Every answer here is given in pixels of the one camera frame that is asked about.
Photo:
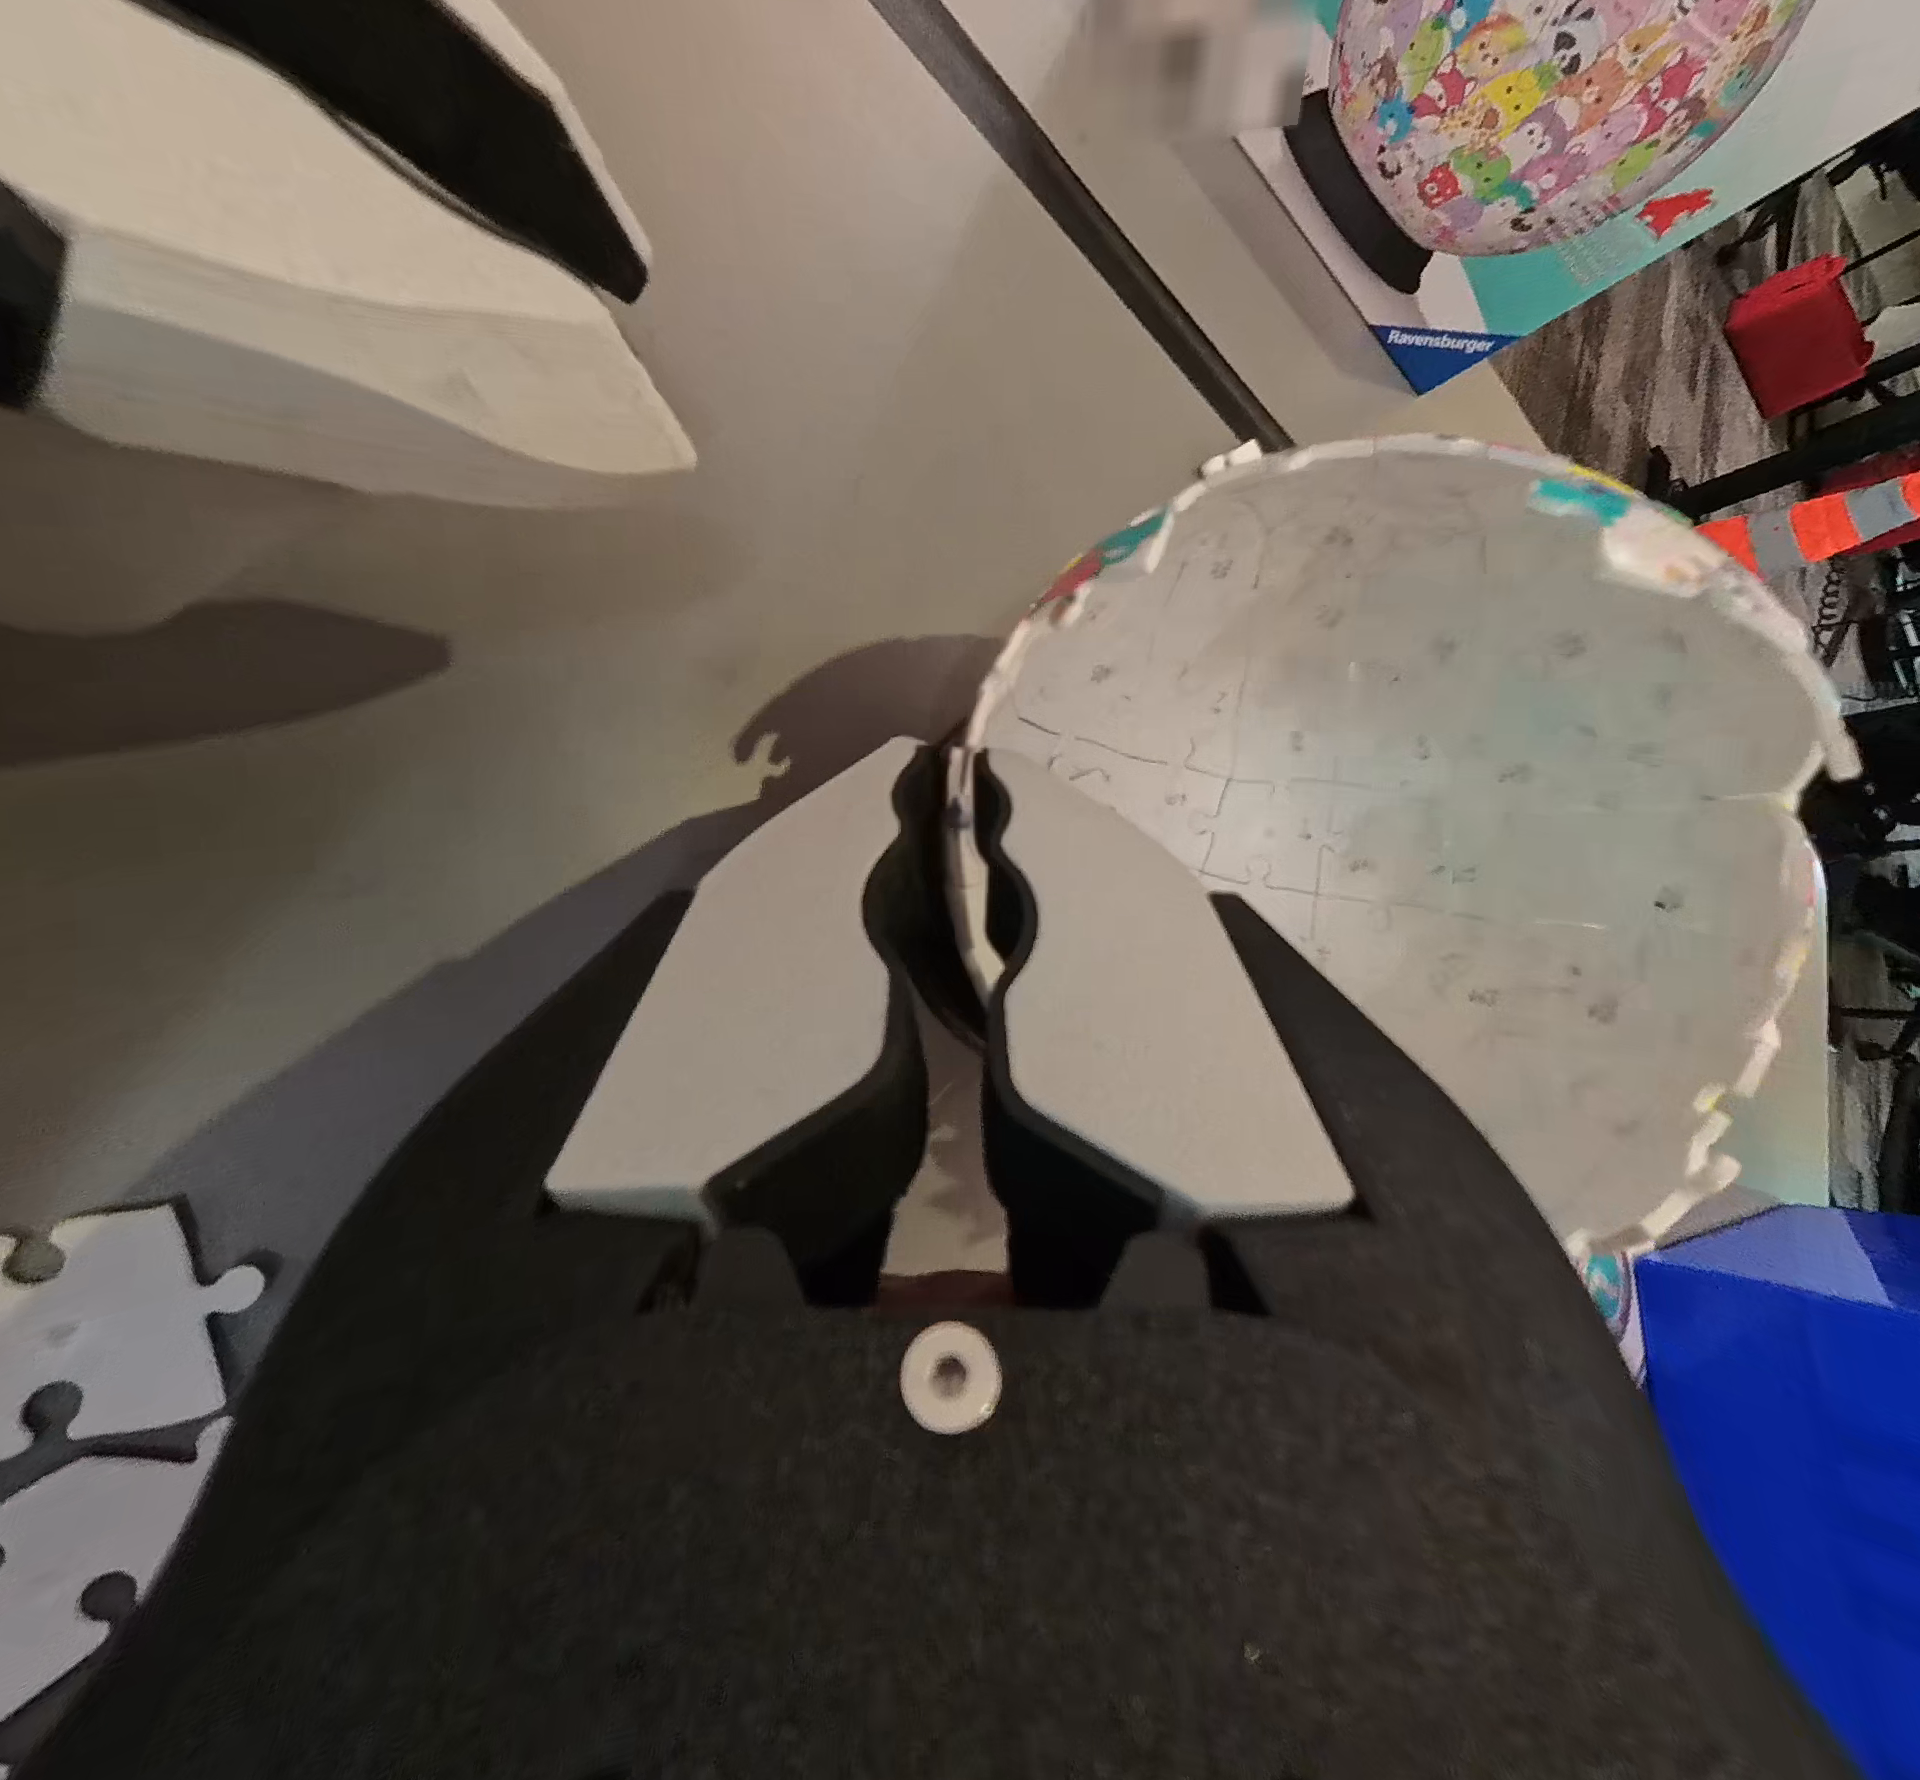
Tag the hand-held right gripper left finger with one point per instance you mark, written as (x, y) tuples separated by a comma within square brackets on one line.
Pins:
[(751, 1060)]

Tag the blue plastic bin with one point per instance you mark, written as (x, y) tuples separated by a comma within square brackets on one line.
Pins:
[(1800, 1480)]

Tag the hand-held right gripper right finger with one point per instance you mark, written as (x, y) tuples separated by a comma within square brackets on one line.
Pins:
[(1156, 1060)]

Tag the red cloth bag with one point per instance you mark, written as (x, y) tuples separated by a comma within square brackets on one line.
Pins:
[(1800, 340)]

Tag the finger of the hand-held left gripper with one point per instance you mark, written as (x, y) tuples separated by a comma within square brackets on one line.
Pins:
[(390, 40), (300, 311)]

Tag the row of white puzzle pieces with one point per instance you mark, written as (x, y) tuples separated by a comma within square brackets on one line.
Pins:
[(106, 1361)]

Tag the colourful puzzle box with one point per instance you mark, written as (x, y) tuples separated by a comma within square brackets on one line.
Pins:
[(1590, 71)]

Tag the colourful puzzle ball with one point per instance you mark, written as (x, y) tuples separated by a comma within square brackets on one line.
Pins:
[(1440, 761)]

